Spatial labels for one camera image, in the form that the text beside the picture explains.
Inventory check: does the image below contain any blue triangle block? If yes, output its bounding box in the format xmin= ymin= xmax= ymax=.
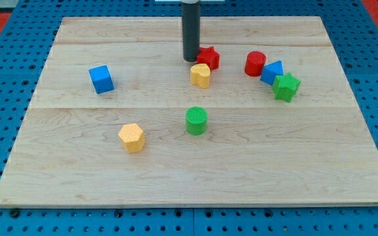
xmin=261 ymin=60 xmax=284 ymax=85

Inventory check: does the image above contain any wooden board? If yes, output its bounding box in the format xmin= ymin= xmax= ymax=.
xmin=0 ymin=16 xmax=378 ymax=208

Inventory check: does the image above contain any blue cube block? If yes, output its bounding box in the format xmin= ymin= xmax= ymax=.
xmin=89 ymin=65 xmax=114 ymax=94

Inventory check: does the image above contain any green star block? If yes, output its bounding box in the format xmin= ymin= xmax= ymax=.
xmin=272 ymin=73 xmax=301 ymax=102

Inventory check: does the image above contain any yellow heart block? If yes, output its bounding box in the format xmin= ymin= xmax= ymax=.
xmin=190 ymin=64 xmax=211 ymax=89

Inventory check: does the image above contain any yellow hexagon block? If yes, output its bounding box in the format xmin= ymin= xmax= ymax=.
xmin=118 ymin=123 xmax=146 ymax=153

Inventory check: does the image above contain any red star block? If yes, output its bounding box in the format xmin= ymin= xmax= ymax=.
xmin=196 ymin=47 xmax=220 ymax=70

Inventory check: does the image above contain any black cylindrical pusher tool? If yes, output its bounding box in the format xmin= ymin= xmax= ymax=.
xmin=181 ymin=0 xmax=201 ymax=62

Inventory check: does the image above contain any green cylinder block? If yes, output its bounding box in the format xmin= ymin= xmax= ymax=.
xmin=185 ymin=106 xmax=208 ymax=136

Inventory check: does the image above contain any red cylinder block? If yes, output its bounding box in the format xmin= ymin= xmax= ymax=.
xmin=244 ymin=51 xmax=266 ymax=77

